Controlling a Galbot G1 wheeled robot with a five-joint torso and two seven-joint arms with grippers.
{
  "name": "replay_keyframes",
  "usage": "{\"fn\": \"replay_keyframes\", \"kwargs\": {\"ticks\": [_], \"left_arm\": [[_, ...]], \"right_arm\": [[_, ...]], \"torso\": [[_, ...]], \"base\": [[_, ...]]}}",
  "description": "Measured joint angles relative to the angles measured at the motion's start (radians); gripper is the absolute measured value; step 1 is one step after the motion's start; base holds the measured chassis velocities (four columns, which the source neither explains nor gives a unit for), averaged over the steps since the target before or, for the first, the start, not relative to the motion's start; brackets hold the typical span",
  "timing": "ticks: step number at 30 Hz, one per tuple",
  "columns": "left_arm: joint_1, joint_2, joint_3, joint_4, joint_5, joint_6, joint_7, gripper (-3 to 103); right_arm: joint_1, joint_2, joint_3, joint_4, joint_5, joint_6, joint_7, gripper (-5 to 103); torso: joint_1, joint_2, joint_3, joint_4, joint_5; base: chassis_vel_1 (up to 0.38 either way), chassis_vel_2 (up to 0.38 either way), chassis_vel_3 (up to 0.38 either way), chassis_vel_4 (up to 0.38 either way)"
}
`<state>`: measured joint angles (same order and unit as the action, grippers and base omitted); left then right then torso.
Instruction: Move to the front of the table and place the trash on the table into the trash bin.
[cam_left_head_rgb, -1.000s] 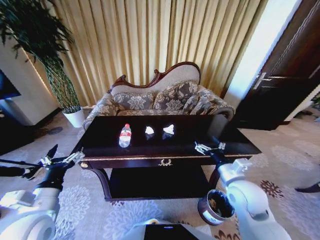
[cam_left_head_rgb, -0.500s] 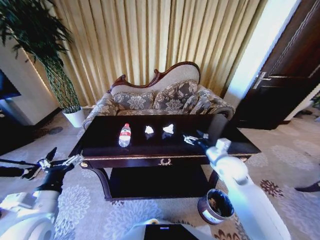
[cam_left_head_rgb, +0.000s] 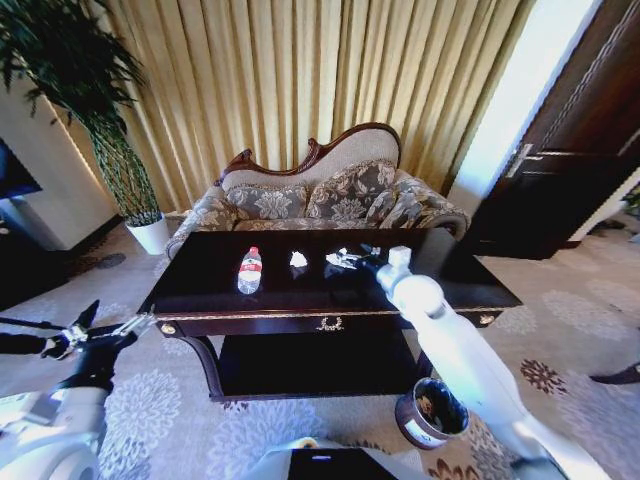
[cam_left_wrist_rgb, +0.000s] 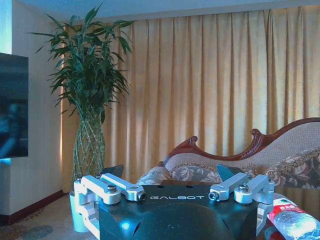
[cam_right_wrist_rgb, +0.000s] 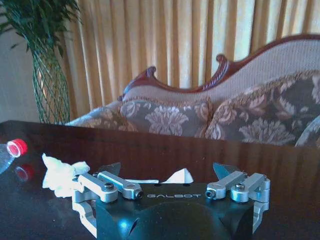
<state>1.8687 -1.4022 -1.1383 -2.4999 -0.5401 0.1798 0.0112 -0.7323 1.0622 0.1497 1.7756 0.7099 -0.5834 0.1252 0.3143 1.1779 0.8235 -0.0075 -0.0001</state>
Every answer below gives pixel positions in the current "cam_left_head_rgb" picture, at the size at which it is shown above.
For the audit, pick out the crumpled white paper scrap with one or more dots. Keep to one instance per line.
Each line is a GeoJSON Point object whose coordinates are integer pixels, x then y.
{"type": "Point", "coordinates": [332, 258]}

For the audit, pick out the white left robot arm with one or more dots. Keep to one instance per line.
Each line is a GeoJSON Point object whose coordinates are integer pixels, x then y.
{"type": "Point", "coordinates": [45, 440]}

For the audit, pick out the beige pleated curtain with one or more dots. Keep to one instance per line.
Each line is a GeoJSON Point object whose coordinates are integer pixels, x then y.
{"type": "Point", "coordinates": [250, 75]}

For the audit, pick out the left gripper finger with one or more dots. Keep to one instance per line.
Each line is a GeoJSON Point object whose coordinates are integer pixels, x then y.
{"type": "Point", "coordinates": [127, 326]}
{"type": "Point", "coordinates": [86, 314]}

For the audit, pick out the floral sofa cushion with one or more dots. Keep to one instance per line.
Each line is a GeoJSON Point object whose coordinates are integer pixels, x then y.
{"type": "Point", "coordinates": [395, 206]}
{"type": "Point", "coordinates": [265, 202]}
{"type": "Point", "coordinates": [345, 192]}

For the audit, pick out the white robot front shell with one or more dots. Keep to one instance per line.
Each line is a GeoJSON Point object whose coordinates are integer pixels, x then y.
{"type": "Point", "coordinates": [330, 462]}

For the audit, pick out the small green plant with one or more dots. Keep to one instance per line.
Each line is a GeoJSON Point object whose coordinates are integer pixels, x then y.
{"type": "Point", "coordinates": [633, 201]}

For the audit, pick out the dark curved furniture leg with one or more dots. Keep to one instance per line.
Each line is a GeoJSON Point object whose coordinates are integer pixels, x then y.
{"type": "Point", "coordinates": [617, 375]}

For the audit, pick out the dark wooden door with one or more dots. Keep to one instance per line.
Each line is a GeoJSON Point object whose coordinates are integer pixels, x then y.
{"type": "Point", "coordinates": [575, 150]}

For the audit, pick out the flat television screen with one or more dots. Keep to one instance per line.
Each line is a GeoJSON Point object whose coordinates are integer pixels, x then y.
{"type": "Point", "coordinates": [12, 172]}

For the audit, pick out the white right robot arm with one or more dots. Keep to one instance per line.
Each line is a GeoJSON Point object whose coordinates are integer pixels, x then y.
{"type": "Point", "coordinates": [450, 335]}

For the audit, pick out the clear plastic water bottle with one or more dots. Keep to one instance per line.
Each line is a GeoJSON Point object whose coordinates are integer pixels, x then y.
{"type": "Point", "coordinates": [250, 272]}

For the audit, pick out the white plant pot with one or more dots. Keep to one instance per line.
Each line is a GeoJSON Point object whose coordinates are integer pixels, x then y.
{"type": "Point", "coordinates": [149, 235]}

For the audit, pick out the crumpled white paper ball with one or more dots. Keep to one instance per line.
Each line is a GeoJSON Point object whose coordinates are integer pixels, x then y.
{"type": "Point", "coordinates": [298, 259]}

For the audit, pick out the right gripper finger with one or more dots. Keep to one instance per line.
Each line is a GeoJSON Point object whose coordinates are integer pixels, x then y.
{"type": "Point", "coordinates": [350, 260]}
{"type": "Point", "coordinates": [369, 248]}

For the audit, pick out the white television stand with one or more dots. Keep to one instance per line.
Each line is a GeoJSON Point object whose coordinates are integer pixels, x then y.
{"type": "Point", "coordinates": [27, 220]}

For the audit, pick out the dark wooden coffee table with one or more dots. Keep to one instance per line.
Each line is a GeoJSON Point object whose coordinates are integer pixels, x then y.
{"type": "Point", "coordinates": [300, 300]}

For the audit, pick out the tall green potted plant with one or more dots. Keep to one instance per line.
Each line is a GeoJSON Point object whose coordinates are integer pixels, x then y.
{"type": "Point", "coordinates": [75, 55]}

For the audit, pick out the floral upholstered wooden sofa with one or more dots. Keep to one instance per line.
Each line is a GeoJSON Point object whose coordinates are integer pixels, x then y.
{"type": "Point", "coordinates": [280, 160]}

